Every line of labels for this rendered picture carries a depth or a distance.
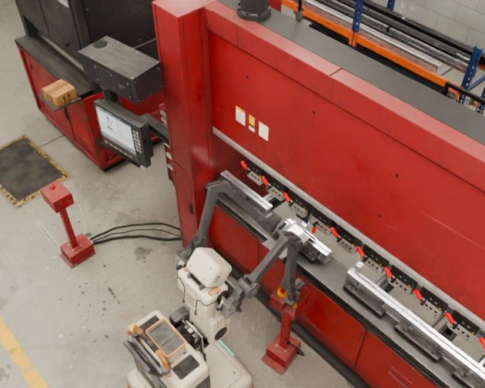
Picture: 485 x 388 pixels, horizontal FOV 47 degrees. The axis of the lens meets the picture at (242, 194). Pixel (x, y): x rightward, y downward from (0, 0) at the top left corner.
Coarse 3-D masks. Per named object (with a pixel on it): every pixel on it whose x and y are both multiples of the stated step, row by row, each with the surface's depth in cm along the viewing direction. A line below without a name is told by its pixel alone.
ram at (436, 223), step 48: (240, 48) 317; (240, 96) 341; (288, 96) 306; (240, 144) 369; (288, 144) 328; (336, 144) 295; (384, 144) 268; (336, 192) 316; (384, 192) 286; (432, 192) 261; (480, 192) 239; (384, 240) 306; (432, 240) 277; (480, 240) 253; (480, 288) 268
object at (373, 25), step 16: (304, 0) 498; (320, 0) 501; (336, 0) 498; (352, 0) 504; (368, 0) 494; (336, 16) 478; (352, 16) 481; (368, 16) 477; (384, 16) 481; (400, 16) 476; (368, 32) 461; (384, 32) 462; (400, 32) 459; (416, 32) 463; (432, 32) 456; (400, 48) 444; (416, 48) 451; (432, 48) 441; (448, 48) 440; (464, 48) 441; (432, 64) 428; (448, 64) 435; (464, 64) 426
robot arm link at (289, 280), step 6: (300, 240) 312; (288, 246) 318; (294, 246) 316; (300, 246) 314; (288, 252) 320; (294, 252) 318; (288, 258) 323; (294, 258) 322; (288, 264) 325; (294, 264) 326; (288, 270) 327; (294, 270) 329; (288, 276) 330; (294, 276) 332; (282, 282) 337; (288, 282) 332; (294, 282) 334; (288, 288) 334
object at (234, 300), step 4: (236, 292) 312; (228, 296) 311; (232, 296) 309; (236, 296) 308; (240, 296) 307; (224, 300) 309; (228, 300) 308; (232, 300) 307; (236, 300) 308; (240, 300) 309; (228, 304) 307; (232, 304) 307; (236, 304) 308; (240, 304) 310; (232, 308) 306; (236, 308) 308; (240, 308) 312; (240, 312) 311
